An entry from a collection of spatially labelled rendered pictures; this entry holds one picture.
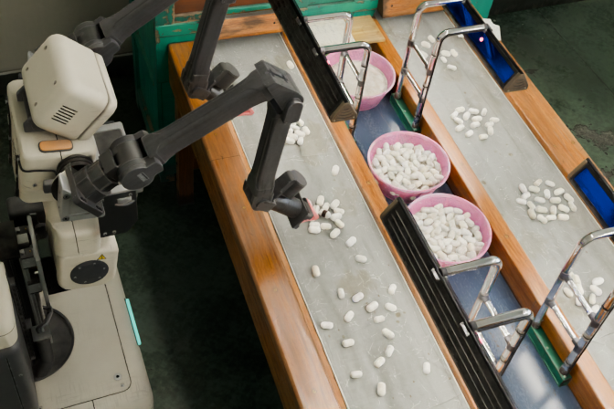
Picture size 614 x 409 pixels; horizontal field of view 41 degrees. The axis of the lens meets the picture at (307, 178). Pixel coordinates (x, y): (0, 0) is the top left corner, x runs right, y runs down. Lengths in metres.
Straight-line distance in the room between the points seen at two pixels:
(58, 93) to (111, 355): 1.09
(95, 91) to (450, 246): 1.14
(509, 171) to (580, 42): 2.08
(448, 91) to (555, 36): 1.83
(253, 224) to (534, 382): 0.89
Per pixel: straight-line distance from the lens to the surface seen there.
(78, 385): 2.66
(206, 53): 2.30
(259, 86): 1.80
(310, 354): 2.14
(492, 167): 2.72
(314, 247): 2.37
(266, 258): 2.30
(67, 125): 1.92
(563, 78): 4.43
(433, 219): 2.52
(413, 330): 2.26
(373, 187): 2.52
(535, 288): 2.42
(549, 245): 2.57
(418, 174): 2.62
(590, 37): 4.79
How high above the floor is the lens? 2.61
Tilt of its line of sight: 47 degrees down
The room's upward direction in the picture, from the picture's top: 9 degrees clockwise
